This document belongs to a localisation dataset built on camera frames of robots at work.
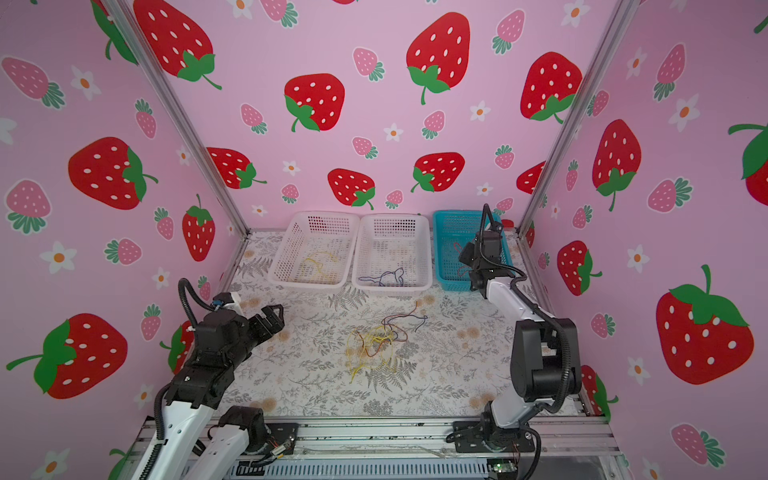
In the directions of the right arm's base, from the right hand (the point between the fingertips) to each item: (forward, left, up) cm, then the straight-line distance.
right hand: (472, 244), depth 92 cm
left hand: (-31, +53, +2) cm, 61 cm away
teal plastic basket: (+15, +5, -9) cm, 18 cm away
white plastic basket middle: (+10, +26, -18) cm, 33 cm away
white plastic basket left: (+6, +56, -16) cm, 59 cm away
